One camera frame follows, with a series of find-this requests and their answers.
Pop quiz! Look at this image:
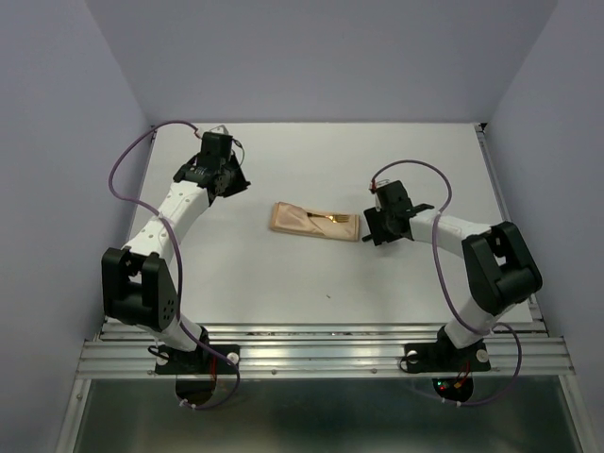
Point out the aluminium rail frame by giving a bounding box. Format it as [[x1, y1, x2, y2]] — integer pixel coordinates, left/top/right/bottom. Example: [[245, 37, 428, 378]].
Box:
[[58, 123, 597, 452]]

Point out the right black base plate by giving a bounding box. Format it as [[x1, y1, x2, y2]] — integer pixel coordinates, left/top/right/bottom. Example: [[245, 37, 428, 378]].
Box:
[[398, 341, 491, 374]]

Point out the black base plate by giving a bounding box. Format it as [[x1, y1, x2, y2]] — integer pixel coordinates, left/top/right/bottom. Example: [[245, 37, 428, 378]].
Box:
[[147, 344, 236, 376], [398, 341, 491, 374]]

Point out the peach cloth napkin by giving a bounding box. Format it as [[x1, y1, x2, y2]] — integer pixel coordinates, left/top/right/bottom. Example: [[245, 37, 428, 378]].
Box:
[[269, 202, 361, 243]]

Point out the gold fork black handle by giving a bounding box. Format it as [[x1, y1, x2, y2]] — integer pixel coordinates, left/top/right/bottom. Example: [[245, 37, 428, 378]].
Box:
[[307, 212, 350, 224]]

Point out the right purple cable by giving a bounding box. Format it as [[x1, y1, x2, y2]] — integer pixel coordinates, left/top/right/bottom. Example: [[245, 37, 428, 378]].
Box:
[[370, 159, 523, 410]]

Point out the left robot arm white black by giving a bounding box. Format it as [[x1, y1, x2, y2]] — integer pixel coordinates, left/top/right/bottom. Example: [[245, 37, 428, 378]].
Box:
[[101, 128, 250, 372]]

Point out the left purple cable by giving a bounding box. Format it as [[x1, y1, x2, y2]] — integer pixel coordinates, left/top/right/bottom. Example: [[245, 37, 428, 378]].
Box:
[[108, 121, 242, 411]]

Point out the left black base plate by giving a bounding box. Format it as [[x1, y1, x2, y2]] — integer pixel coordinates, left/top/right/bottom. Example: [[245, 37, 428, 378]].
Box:
[[147, 344, 236, 376]]

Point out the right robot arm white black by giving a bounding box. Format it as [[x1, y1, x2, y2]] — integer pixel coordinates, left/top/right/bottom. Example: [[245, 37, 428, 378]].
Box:
[[363, 180, 543, 368]]

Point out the purple cable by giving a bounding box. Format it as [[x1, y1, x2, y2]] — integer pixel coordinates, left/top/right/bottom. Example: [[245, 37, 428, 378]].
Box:
[[370, 159, 523, 410], [108, 121, 242, 411]]

